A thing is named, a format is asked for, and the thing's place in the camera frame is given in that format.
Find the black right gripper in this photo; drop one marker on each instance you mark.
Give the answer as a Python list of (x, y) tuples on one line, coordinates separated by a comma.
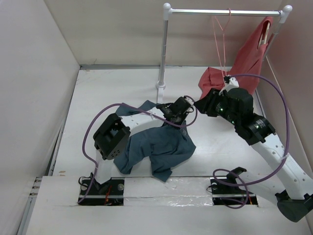
[(206, 104)]

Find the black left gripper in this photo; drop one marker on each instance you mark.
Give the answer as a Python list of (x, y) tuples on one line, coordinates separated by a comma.
[(183, 116)]

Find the blue t shirt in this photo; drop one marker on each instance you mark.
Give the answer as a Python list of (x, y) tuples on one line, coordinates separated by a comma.
[(165, 146)]

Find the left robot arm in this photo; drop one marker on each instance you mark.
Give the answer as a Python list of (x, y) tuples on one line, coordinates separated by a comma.
[(111, 138)]

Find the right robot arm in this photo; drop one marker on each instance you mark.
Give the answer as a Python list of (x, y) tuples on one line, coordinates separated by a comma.
[(288, 186)]

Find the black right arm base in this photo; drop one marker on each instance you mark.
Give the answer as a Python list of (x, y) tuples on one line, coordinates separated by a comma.
[(229, 196)]

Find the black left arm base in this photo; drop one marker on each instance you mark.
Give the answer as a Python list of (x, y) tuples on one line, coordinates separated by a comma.
[(111, 193)]

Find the red t shirt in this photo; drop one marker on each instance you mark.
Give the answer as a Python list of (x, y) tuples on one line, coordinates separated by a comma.
[(248, 60)]

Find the wooden hanger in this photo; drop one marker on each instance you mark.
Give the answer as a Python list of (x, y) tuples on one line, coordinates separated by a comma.
[(264, 34)]

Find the white clothes rack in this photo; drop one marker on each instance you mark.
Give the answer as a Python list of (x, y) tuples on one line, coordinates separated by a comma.
[(168, 10)]

